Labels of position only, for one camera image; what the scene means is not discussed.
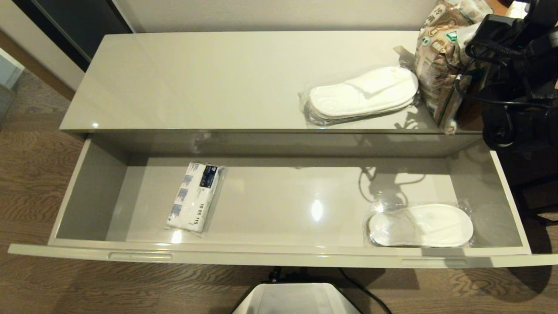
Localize silver and black robot base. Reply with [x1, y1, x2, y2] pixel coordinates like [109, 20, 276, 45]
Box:
[231, 283, 363, 314]

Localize glossy white cabinet drawer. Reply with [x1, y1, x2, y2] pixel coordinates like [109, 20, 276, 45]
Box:
[8, 131, 558, 269]

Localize black base power cable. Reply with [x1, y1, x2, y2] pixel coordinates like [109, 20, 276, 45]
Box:
[268, 267, 393, 314]

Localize green brown snack bag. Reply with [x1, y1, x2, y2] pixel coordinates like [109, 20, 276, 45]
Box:
[413, 0, 494, 135]

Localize white slippers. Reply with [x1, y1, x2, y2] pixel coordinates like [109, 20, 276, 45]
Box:
[298, 65, 421, 128]
[363, 200, 476, 249]

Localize glossy white low cabinet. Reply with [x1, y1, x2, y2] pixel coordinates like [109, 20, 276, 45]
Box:
[59, 29, 493, 147]

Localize brown wooden side cabinet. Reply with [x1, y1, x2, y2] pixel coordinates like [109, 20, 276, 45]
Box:
[453, 0, 513, 132]

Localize dark glass door panel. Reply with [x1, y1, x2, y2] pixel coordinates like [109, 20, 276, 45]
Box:
[12, 0, 133, 72]

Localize white blue tissue pack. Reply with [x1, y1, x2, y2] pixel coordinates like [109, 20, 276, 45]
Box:
[165, 162, 225, 233]

